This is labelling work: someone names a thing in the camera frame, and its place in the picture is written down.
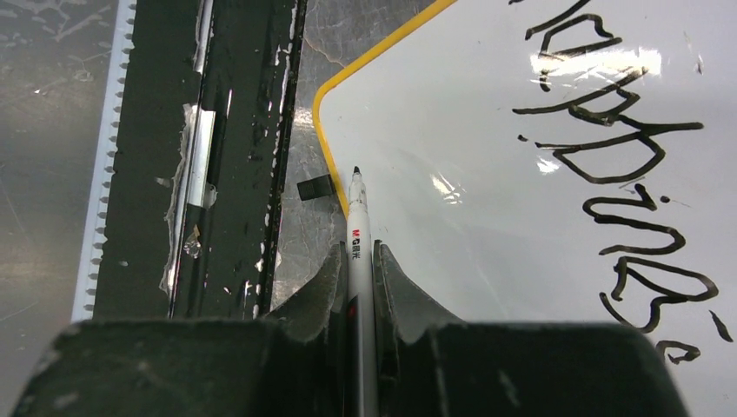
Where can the slotted cable duct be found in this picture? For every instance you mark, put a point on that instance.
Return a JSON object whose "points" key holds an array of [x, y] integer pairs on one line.
{"points": [[95, 221]]}

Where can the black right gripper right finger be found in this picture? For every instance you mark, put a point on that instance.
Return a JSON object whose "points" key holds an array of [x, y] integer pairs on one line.
{"points": [[432, 363]]}

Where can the yellow framed whiteboard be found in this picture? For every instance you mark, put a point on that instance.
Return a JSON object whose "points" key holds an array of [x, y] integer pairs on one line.
{"points": [[558, 161]]}

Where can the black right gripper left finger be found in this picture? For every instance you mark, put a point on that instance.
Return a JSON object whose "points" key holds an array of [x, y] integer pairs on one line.
{"points": [[289, 362]]}

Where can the white marker pen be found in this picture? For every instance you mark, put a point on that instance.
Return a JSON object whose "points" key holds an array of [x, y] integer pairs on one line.
{"points": [[362, 382]]}

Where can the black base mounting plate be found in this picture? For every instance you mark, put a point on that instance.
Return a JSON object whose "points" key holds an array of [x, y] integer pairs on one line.
{"points": [[202, 150]]}

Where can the black whiteboard stand foot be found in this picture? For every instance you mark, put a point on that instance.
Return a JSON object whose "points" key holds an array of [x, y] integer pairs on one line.
{"points": [[317, 187]]}

